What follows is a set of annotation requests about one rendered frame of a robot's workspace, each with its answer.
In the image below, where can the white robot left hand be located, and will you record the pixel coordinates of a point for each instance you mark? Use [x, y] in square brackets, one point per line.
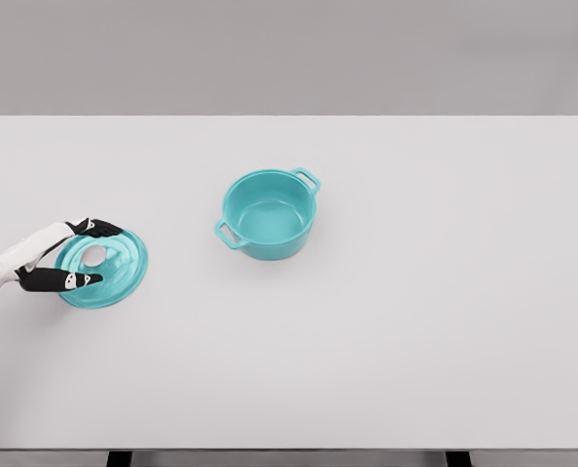
[33, 249]

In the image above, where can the teal pot lid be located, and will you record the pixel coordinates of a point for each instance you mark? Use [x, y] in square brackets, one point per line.
[119, 272]

